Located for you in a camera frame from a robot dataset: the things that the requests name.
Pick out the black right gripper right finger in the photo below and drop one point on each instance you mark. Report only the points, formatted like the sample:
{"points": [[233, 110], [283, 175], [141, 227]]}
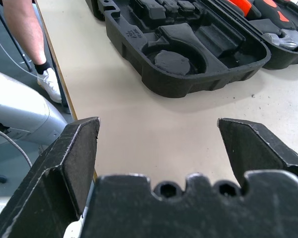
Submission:
{"points": [[253, 151]]}

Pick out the white sneaker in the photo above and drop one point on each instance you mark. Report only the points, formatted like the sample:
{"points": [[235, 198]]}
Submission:
{"points": [[51, 85]]}

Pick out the person's bare leg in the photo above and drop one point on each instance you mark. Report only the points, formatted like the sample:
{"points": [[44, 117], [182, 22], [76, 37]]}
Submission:
{"points": [[24, 27]]}

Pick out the black tool case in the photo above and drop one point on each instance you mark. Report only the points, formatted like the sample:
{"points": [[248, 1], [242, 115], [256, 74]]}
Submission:
{"points": [[208, 83]]}

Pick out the thin black rod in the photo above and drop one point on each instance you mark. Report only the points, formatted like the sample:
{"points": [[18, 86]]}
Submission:
{"points": [[13, 37]]}

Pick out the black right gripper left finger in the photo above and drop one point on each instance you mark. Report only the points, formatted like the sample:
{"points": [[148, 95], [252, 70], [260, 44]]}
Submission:
{"points": [[39, 188]]}

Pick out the black sock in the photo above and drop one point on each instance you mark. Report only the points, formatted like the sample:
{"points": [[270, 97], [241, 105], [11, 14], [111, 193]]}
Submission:
{"points": [[42, 67]]}

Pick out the black orange claw hammer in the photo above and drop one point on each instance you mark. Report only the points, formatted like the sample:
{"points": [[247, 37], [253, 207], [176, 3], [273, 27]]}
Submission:
{"points": [[273, 13]]}

